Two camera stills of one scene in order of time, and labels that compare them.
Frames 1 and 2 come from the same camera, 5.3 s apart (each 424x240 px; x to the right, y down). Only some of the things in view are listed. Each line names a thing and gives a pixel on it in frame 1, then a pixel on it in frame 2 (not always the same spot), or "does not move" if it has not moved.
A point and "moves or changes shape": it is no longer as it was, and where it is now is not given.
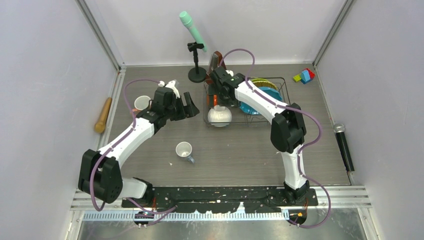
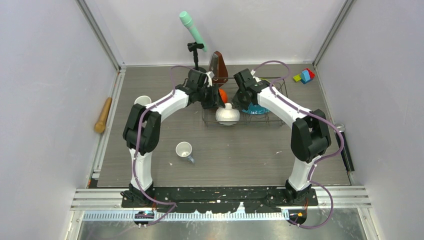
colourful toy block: [305, 76] does not move
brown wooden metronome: [216, 60] does not move
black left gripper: [188, 111] → [215, 101]
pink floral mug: [141, 103] does not move
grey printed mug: [184, 149] does not move
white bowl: [219, 116] moves or changes shape
